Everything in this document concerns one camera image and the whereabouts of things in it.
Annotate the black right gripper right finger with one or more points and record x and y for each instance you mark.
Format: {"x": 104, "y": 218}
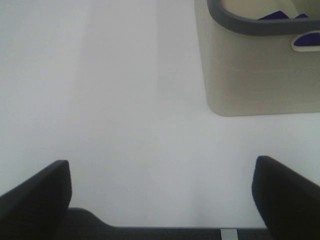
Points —
{"x": 288, "y": 203}

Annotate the purple towel in beige basket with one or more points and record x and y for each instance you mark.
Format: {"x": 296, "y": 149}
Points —
{"x": 306, "y": 29}

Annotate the beige plastic basket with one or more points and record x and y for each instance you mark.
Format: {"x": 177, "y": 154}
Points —
{"x": 249, "y": 71}

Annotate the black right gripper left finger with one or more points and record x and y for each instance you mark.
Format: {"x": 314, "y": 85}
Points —
{"x": 34, "y": 209}

